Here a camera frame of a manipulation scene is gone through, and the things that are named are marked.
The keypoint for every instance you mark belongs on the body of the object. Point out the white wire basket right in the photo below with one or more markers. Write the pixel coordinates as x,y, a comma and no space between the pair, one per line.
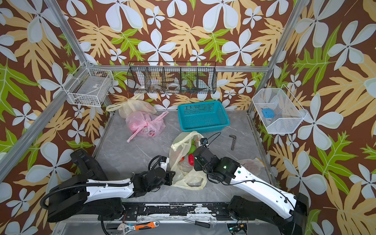
289,112

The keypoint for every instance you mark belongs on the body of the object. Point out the white wire basket left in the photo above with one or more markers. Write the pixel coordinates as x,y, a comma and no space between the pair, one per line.
89,86

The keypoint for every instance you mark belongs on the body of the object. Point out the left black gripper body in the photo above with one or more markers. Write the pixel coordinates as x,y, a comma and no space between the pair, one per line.
167,179

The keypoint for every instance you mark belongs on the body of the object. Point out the white wire basket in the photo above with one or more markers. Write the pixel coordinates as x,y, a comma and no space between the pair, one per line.
289,112
89,86

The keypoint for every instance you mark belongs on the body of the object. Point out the teal plastic basket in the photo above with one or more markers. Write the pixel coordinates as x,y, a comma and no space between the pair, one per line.
203,117

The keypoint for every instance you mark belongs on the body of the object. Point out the blue object in basket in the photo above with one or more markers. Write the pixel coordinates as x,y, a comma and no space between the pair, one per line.
268,113

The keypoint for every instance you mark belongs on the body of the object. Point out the green cabbage toy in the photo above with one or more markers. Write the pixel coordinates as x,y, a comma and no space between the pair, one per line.
192,148

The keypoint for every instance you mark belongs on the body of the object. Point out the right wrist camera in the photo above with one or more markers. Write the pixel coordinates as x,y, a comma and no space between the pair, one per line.
203,142

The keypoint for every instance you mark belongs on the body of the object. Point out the black handled screwdriver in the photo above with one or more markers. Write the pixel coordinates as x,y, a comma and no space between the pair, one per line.
198,223

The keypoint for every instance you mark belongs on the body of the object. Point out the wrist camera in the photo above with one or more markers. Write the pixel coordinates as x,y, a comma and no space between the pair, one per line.
163,163
203,142

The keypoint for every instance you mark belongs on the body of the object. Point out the grey allen key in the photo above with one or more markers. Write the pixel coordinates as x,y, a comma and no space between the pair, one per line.
234,139

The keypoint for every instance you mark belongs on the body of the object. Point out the black wire basket rear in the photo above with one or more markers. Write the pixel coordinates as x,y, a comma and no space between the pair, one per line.
172,77

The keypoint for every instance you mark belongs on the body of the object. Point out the pale yellow bag at back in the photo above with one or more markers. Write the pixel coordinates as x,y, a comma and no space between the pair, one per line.
133,104

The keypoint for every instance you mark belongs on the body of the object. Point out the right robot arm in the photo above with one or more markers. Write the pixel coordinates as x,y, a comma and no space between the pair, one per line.
286,211

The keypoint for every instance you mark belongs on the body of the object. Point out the red apple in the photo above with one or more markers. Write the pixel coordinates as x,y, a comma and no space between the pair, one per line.
191,160

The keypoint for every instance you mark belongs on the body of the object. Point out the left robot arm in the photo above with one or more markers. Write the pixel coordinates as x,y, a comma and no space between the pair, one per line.
90,192

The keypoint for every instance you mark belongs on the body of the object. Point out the yellow plastic bag with fruit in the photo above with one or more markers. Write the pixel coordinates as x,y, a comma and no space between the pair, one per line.
185,175

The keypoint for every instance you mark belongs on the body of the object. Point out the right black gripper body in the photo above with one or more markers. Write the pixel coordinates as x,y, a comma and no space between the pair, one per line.
198,166

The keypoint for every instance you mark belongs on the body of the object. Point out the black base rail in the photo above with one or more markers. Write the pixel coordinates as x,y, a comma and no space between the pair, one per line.
135,211

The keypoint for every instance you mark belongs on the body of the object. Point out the orange adjustable wrench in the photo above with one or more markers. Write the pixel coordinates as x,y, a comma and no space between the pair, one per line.
125,228

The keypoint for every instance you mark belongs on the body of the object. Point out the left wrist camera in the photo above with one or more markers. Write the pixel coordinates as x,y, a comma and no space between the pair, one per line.
163,163

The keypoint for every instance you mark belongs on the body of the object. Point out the pink plastic bag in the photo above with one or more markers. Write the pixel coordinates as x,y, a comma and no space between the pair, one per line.
145,124

